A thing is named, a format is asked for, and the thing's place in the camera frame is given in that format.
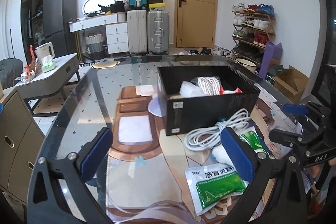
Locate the silver suitcase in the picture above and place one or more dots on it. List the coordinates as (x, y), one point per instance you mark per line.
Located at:
(158, 32)

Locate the wooden door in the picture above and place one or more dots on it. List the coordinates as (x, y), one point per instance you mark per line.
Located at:
(195, 23)

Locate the white vanity desk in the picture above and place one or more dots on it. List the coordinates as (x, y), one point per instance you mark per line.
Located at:
(112, 29)

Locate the red white snack bag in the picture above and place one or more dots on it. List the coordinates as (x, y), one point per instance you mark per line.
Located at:
(224, 92)

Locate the white electric kettle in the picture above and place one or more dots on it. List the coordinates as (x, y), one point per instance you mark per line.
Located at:
(45, 53)

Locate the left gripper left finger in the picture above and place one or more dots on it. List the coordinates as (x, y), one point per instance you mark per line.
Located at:
(46, 202)

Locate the oval mirror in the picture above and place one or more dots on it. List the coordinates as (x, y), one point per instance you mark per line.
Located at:
(96, 6)

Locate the black cardboard box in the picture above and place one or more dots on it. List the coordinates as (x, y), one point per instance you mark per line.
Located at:
(181, 115)

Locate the anime printed table mat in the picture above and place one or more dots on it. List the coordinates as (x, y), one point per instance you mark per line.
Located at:
(145, 174)

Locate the wooden shoe rack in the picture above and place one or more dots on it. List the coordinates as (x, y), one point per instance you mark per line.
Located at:
(253, 29)

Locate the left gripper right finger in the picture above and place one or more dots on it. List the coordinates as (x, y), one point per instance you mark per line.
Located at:
(287, 202)

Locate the white suitcase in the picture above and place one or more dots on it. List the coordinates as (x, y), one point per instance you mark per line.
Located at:
(137, 31)

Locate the white plush toy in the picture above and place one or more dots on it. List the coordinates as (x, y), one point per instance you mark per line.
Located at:
(221, 155)

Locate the white enamel basin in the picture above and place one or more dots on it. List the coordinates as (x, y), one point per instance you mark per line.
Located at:
(251, 66)

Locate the purple bag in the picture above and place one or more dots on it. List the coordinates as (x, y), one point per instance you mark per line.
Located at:
(272, 55)

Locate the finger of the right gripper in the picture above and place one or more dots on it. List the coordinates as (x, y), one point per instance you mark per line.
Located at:
(288, 137)
(312, 116)

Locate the open cardboard box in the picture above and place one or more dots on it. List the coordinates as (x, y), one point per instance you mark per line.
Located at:
(291, 83)

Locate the striped laundry basket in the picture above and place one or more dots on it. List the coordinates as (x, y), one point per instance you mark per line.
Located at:
(94, 44)

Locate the beige cabinet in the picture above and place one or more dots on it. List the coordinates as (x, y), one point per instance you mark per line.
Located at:
(21, 140)

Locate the black refrigerator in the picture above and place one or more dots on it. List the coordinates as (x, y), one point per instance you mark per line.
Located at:
(56, 16)

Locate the white foam piece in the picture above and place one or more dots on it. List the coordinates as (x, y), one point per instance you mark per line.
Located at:
(190, 90)

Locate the green tissue pack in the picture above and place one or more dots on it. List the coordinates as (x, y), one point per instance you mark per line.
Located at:
(48, 64)

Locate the green medicine sachet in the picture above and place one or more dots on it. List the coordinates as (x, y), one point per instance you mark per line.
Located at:
(212, 183)
(250, 136)

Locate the grey side table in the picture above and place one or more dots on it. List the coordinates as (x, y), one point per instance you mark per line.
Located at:
(46, 85)

